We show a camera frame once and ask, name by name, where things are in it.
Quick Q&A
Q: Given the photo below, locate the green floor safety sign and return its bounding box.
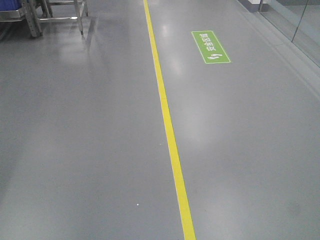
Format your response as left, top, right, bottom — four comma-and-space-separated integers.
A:
191, 30, 231, 64

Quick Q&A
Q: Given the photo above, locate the blue plastic bin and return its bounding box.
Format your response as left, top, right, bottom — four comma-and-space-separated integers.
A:
0, 0, 21, 11

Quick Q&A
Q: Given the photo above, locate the stainless steel cart frame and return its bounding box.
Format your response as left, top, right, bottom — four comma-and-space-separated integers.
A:
0, 0, 89, 38

